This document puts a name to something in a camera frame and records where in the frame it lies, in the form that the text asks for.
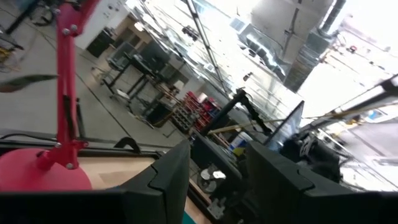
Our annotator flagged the red parts bin rack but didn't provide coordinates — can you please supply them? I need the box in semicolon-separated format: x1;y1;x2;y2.
172;91;220;132

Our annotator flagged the black square trash bin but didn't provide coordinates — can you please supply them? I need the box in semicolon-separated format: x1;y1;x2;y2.
146;101;172;128

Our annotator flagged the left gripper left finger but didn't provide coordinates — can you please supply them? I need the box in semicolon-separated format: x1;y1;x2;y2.
120;139;191;224

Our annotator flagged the black clip handle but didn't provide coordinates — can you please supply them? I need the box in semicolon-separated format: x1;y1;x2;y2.
113;136;142;154

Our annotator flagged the blue and white bucket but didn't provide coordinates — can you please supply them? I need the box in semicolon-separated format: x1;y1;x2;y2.
229;131;253;157

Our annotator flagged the computer monitor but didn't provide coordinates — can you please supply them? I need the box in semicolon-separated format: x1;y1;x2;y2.
263;100;306;153

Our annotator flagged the black monitor pole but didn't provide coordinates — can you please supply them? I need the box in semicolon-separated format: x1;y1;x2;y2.
200;88;273;137

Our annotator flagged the red desk lamp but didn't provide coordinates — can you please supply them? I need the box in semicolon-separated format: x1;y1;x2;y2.
0;0;102;192

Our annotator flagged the dark grey desk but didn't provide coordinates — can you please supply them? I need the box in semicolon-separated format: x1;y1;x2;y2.
190;132;244;187

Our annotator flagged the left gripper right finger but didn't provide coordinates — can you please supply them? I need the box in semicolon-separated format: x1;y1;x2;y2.
245;139;355;224

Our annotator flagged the grey round fan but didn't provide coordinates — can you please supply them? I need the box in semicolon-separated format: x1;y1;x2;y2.
197;164;227;194

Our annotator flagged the long yellow rod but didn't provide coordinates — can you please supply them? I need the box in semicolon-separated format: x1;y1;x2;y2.
207;118;285;135

